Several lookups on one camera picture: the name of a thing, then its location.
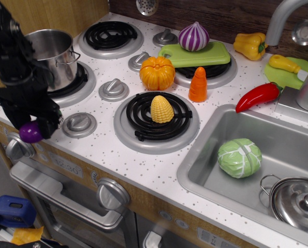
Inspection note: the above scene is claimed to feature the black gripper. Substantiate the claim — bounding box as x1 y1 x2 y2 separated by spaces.
0 60 63 139

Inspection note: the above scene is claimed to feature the purple toy eggplant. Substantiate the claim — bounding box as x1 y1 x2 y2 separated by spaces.
19 121 43 143

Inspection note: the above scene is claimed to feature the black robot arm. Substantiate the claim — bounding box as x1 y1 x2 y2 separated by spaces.
0 2 62 139

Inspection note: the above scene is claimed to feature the tall steel pot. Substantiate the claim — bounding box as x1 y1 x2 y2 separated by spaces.
25 29 80 92

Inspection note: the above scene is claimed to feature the steel pot with lid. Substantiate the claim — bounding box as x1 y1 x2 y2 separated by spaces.
259 174 308 233

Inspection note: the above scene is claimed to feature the silver knob front left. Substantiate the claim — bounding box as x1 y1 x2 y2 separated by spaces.
62 113 97 138

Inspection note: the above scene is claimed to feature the silver knob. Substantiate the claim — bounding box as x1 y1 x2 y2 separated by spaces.
152 28 178 47
98 79 129 102
128 52 150 72
62 113 97 138

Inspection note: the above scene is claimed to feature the silver oven dial left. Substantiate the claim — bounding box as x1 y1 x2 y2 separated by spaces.
6 132 36 160

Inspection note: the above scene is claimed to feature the silver oven dial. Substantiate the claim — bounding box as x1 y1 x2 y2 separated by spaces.
96 177 131 211
6 132 36 160

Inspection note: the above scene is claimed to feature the front left black burner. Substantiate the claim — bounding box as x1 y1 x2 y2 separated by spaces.
48 62 96 108

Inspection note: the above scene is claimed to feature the black burner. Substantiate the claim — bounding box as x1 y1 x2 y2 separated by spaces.
174 57 237 89
78 21 144 59
48 62 96 108
114 91 200 154

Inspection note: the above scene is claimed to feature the silver knob centre left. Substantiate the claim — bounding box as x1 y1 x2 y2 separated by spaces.
98 79 129 102

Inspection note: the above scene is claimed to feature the front right black burner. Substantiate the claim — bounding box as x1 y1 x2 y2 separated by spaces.
114 91 200 154

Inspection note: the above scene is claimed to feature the silver oven dial right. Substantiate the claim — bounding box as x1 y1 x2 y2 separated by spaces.
96 177 131 211

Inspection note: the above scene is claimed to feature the blue plastic object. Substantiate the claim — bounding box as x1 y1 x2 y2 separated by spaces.
0 195 37 228

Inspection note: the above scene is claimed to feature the back left black burner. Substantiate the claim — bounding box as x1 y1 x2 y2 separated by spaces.
78 21 144 59

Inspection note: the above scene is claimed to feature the yellow cloth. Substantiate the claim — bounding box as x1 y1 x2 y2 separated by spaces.
11 226 44 245

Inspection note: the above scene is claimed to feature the yellow toy corn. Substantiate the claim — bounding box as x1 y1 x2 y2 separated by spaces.
150 95 175 123

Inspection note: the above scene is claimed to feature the orange toy pumpkin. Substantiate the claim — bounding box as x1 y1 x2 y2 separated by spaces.
139 56 176 91

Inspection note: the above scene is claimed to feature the silver knob back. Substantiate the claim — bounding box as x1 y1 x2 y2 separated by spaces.
152 28 178 47

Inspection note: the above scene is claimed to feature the orange toy carrot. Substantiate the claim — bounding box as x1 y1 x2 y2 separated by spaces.
188 67 207 102

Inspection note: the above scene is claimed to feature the hanging perforated steel spoon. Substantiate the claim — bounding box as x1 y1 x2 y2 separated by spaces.
136 0 159 16

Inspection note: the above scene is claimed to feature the purple striped toy onion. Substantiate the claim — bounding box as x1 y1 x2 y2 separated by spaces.
178 22 210 52

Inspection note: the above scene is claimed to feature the back right black burner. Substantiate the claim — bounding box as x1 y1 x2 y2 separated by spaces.
174 57 237 89

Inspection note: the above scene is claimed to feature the green cutting board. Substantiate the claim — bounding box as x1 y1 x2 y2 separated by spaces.
158 41 231 68

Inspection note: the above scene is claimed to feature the green toy cabbage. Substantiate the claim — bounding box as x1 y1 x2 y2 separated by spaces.
218 138 262 179

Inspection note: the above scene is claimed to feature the yellow toy bell pepper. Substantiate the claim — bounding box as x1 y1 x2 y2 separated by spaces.
233 33 268 61

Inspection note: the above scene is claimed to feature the red toy chili pepper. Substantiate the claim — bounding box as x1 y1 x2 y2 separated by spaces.
235 82 283 113

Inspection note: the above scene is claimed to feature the light green plate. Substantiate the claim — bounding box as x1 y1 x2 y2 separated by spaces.
264 57 308 89

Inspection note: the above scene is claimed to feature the silver sink basin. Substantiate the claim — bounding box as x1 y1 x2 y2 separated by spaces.
177 105 308 246

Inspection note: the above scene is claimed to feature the silver faucet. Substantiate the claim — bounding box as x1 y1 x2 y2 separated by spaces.
265 0 308 111

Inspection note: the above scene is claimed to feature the silver oven door handle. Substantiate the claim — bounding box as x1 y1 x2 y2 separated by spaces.
10 162 124 233

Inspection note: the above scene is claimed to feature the silver dishwasher handle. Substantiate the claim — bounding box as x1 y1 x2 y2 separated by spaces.
143 231 162 248

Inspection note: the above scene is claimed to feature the yellow handled toy knife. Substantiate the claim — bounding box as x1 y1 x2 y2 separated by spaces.
269 54 308 81

